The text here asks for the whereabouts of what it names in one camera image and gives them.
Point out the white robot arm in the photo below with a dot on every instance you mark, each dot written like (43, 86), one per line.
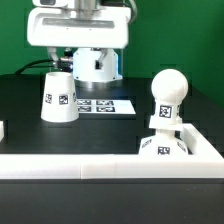
(82, 60)

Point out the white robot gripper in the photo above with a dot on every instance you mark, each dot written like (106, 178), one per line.
(55, 27)

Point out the white lamp shade cone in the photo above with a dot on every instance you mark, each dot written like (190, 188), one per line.
(59, 103)

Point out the white lamp base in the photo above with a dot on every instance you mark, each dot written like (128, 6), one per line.
(163, 142)

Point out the white marker sheet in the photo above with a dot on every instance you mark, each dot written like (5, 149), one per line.
(103, 106)

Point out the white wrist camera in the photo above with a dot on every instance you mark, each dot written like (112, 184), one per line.
(50, 3)

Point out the white lamp bulb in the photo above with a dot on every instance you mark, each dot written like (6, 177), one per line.
(169, 88)

